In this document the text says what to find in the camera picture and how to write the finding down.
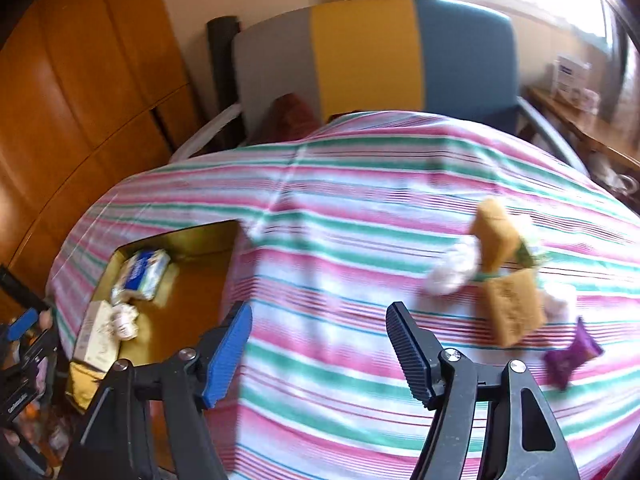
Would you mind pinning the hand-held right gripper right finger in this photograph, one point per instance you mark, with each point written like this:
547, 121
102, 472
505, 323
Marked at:
407, 355

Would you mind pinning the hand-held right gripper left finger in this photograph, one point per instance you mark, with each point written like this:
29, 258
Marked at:
227, 355

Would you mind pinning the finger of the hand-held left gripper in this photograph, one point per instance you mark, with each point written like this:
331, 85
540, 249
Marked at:
22, 287
22, 324

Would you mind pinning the gold metal tin tray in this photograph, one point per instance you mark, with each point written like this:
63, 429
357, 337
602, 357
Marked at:
195, 300

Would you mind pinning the white carton box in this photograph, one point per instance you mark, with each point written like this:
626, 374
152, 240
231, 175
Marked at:
97, 335

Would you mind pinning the white tissue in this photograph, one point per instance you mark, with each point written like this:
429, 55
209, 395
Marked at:
560, 300
125, 320
450, 272

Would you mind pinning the blue tissue pack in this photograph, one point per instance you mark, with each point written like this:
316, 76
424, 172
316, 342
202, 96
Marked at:
142, 272

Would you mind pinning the yellow sponge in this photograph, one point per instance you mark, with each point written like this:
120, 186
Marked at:
515, 305

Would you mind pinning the purple candy wrapper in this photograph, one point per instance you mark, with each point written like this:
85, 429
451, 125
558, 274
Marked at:
570, 360

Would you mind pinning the striped bedsheet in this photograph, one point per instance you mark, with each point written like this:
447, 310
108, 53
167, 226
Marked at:
350, 210

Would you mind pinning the wooden wardrobe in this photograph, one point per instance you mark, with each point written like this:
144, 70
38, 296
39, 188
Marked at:
75, 110

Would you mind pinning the white armrest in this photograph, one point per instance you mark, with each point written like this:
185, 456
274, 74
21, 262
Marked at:
210, 132

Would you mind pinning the dark red pillow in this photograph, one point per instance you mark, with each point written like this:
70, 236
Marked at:
290, 117

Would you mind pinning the white plastic bag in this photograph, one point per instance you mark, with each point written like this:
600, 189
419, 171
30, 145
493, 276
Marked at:
620, 180

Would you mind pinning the wooden desk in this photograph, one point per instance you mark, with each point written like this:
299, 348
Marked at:
575, 120

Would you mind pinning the grey yellow blue chair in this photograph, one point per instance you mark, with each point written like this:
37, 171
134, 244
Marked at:
365, 55

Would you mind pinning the white printed mug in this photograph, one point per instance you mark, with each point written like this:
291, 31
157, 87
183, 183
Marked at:
587, 99

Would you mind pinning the white carton on desk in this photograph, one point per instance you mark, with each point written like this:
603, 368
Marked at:
570, 75

